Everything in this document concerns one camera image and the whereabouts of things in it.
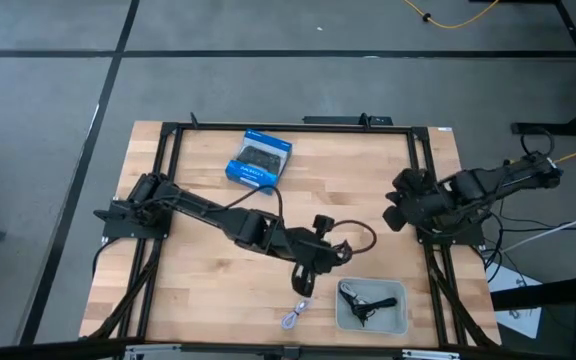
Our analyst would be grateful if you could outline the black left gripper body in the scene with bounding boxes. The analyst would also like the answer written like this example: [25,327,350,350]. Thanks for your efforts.
[280,227,353,275]

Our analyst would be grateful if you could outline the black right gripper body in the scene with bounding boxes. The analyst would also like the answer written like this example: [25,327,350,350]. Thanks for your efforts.
[396,188,452,227]

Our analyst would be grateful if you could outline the white usb cable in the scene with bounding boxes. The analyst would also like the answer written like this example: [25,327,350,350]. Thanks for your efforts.
[280,296,315,331]
[339,281,369,304]

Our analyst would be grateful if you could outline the black USB-C cable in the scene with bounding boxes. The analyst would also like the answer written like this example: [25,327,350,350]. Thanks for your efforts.
[362,296,399,314]
[340,289,372,328]

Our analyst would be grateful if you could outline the white plastic bin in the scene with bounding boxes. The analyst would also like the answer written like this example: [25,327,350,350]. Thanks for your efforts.
[335,277,410,337]

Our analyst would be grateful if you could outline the blue game controller box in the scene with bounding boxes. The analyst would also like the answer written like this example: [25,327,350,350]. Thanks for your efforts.
[224,128,294,196]

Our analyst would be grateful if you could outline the black floor stand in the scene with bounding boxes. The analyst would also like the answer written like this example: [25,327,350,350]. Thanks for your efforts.
[467,0,576,137]

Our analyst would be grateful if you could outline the black floor bar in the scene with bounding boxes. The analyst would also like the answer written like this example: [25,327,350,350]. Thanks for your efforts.
[490,273,576,311]

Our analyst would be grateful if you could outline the white paper sheet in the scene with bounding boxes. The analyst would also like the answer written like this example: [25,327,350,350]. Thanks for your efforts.
[487,262,544,340]

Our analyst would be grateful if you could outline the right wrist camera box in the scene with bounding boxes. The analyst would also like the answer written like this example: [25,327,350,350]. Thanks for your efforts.
[392,168,430,193]

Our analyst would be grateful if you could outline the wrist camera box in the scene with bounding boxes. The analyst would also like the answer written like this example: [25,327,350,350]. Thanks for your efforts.
[392,168,430,193]
[312,214,337,237]

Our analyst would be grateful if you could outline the black looped camera cable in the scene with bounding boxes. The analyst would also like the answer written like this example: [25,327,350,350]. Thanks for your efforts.
[330,218,378,255]

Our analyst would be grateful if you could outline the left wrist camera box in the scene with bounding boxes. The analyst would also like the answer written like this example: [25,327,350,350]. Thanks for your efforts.
[312,214,337,237]

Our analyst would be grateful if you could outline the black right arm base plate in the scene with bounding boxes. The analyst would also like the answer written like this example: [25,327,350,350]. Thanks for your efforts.
[416,219,485,247]

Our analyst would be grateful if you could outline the black mount bar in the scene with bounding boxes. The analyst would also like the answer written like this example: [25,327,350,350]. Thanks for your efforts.
[302,113,394,127]

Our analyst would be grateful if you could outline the black aluminium table frame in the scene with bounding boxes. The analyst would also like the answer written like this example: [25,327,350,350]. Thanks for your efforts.
[78,112,503,351]

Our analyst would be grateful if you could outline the black floor cables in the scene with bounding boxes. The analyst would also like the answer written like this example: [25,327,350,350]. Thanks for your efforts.
[482,197,576,284]

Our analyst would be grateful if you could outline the white floor cable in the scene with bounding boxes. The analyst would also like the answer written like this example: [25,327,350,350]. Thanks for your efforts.
[500,204,576,254]

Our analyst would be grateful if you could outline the silver metal bracket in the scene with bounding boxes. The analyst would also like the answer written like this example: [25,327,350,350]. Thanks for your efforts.
[125,343,182,360]
[401,348,462,360]

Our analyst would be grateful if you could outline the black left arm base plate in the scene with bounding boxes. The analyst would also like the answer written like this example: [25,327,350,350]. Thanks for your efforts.
[93,198,172,240]

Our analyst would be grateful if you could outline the yellow cable with black ball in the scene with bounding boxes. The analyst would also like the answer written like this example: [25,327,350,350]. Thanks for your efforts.
[401,0,500,30]

